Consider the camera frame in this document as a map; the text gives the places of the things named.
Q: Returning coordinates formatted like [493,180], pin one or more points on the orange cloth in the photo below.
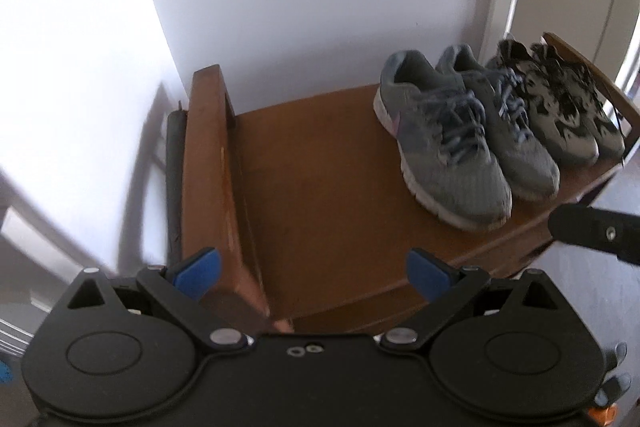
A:
[602,418]

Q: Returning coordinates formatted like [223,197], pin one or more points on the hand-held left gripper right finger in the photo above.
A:
[430,272]

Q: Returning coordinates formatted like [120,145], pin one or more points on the grey blue sneaker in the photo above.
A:
[520,147]
[450,157]

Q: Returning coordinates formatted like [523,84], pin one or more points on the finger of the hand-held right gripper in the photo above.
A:
[590,229]

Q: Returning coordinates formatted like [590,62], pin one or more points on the grey black sneaker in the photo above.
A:
[560,127]
[600,122]

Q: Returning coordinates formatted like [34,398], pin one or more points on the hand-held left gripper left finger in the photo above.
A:
[197,272]

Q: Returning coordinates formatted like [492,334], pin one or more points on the wooden shoe rack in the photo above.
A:
[310,167]

